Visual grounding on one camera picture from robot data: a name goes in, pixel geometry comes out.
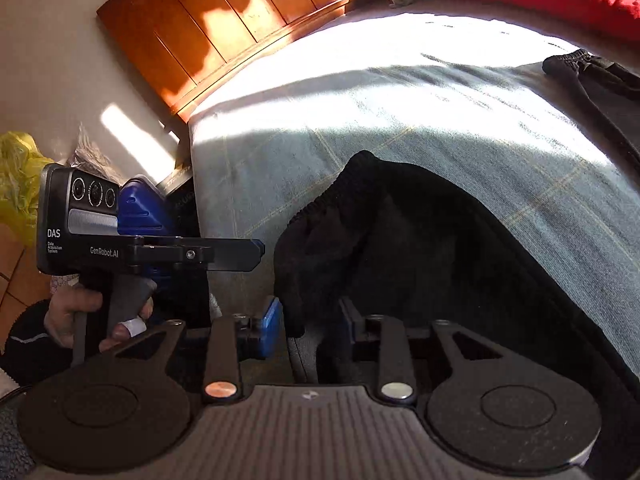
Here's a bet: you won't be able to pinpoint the yellow plastic bag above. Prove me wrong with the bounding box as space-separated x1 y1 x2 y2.
0 131 54 247

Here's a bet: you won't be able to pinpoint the person's left hand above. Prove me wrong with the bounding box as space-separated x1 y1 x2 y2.
44 287 154 354

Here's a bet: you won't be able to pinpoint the wooden headboard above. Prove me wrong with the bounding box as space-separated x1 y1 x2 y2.
96 0 359 124

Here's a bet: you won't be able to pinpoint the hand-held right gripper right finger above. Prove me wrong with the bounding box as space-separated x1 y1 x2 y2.
339 297 504 405

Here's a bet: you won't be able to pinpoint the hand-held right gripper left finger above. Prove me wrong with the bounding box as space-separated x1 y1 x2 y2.
115 296 284 405

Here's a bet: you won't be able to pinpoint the grey checked bed sheet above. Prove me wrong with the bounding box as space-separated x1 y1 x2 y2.
187 0 640 361

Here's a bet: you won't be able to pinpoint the grey fleece clothing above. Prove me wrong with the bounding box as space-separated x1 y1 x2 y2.
0 400 32 480

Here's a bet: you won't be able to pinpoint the black pants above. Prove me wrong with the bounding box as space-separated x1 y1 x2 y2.
274 49 640 480

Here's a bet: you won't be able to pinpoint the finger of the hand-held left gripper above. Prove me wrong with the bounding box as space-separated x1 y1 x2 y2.
126 237 266 275

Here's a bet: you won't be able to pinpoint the person's left forearm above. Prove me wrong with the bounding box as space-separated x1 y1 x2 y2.
0 300 77 387

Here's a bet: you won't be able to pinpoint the clear plastic bag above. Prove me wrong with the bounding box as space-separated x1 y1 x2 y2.
66 124 127 187

